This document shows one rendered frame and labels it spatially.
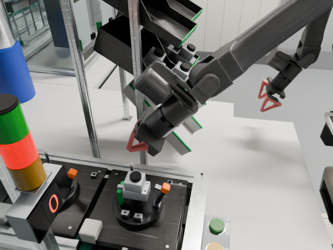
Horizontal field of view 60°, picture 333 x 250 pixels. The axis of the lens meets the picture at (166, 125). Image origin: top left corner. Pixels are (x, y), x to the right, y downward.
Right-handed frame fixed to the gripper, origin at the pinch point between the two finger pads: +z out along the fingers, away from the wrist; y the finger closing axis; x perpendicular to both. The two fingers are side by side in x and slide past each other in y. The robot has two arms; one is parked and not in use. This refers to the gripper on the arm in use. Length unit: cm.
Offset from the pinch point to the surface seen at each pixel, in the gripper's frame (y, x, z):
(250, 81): -262, 115, 53
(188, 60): -39.0, 2.2, -8.8
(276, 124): -62, 55, -6
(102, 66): -99, -18, 57
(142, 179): 0.5, 8.1, 5.5
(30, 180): 21.4, -13.4, -1.7
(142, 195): 2.6, 10.9, 7.9
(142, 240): 9.8, 17.3, 12.9
